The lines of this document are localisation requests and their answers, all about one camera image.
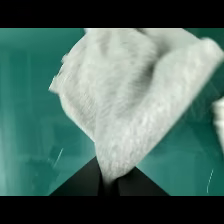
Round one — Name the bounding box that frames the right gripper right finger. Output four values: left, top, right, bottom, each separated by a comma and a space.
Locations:
114, 165, 170, 197

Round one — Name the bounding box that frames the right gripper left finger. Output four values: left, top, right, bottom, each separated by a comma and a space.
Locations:
49, 155, 105, 197

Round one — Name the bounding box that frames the white T-shirt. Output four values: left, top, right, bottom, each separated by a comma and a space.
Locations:
48, 27, 224, 185

